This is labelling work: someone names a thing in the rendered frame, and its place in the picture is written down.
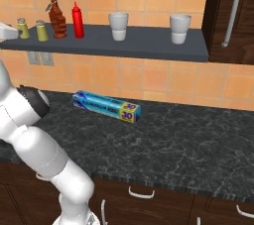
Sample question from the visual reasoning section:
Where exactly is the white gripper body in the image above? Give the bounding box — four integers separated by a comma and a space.
0, 22, 20, 42

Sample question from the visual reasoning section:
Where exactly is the green shaker with grey cap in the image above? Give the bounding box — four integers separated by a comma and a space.
35, 19, 50, 43
17, 17, 31, 41

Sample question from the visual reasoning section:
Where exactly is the brown condiment bottle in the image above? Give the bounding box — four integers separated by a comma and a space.
48, 0, 68, 40

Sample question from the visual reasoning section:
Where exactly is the red ketchup bottle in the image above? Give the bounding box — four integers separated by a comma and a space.
70, 1, 85, 40

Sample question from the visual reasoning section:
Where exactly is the dark wood cabinet door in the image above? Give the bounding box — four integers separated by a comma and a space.
200, 0, 254, 66

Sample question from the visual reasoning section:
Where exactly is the white cup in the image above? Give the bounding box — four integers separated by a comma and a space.
107, 11, 130, 42
169, 13, 192, 46

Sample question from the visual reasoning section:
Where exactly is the blue foil box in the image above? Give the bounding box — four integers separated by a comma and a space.
71, 89, 143, 125

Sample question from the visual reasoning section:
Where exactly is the dark grey shelf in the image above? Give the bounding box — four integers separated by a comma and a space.
0, 23, 210, 63

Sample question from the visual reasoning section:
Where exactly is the dark wood cupboard door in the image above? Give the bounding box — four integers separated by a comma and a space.
0, 161, 64, 225

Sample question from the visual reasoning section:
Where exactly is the dark wood drawer front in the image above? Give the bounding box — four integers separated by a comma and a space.
89, 176, 200, 225
197, 194, 254, 225

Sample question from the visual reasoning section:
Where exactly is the grey wall outlet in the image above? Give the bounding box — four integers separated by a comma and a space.
39, 52, 56, 67
26, 51, 42, 66

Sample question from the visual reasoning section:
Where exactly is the silver drawer handle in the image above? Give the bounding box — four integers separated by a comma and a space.
127, 185, 156, 200
235, 204, 254, 220

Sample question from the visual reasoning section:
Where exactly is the long silver cabinet handle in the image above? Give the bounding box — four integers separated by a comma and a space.
221, 0, 244, 49

